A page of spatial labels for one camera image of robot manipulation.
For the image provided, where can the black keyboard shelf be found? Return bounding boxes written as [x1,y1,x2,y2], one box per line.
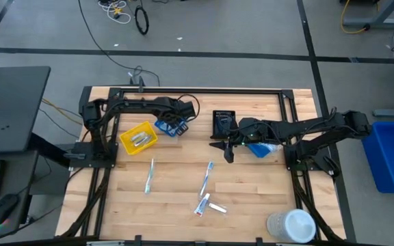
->
[0,150,40,237]

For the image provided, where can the small blue slotted basket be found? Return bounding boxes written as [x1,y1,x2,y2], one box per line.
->
[153,117,189,138]

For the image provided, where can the yellow floor cable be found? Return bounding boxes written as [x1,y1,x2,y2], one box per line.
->
[339,0,369,36]

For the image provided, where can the large blue storage bin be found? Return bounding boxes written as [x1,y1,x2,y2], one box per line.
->
[361,121,394,195]

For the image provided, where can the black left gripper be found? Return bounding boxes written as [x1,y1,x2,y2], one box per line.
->
[164,97,198,136]

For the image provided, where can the blue translucent plastic container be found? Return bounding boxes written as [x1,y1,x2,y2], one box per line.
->
[246,141,282,159]

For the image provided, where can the long black floor cable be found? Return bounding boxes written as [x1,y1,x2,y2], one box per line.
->
[77,0,161,87]

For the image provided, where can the black aluminium table frame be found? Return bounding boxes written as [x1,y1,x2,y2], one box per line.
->
[55,85,349,246]

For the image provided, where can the black computer mouse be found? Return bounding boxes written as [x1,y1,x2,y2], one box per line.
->
[0,193,21,227]

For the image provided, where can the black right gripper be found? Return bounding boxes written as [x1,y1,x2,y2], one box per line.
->
[209,117,270,164]

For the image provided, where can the yellow plastic basket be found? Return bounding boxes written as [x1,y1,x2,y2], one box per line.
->
[119,121,159,156]

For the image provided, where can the small white toothpaste tube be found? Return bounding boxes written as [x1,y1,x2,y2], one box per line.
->
[207,202,228,215]

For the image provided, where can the toothpaste tube with red end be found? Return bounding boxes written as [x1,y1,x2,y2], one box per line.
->
[193,193,212,218]

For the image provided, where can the teal toothbrush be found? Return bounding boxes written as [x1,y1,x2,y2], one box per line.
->
[144,157,156,195]

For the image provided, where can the black plastic basket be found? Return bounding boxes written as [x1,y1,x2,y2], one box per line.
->
[212,109,238,140]

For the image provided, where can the grey metal stand base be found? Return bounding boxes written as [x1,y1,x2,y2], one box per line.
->
[341,0,394,30]

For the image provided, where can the coiled black cable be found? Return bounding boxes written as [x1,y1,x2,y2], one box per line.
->
[134,5,150,36]

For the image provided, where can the thin yellow cables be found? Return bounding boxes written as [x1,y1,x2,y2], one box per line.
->
[40,98,83,126]

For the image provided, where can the blue toothbrush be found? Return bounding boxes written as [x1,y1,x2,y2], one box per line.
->
[198,161,215,200]

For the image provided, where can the black camera mount foot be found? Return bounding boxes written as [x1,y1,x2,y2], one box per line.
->
[129,74,147,94]

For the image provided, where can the white cable bundle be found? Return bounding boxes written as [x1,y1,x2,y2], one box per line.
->
[97,0,133,25]

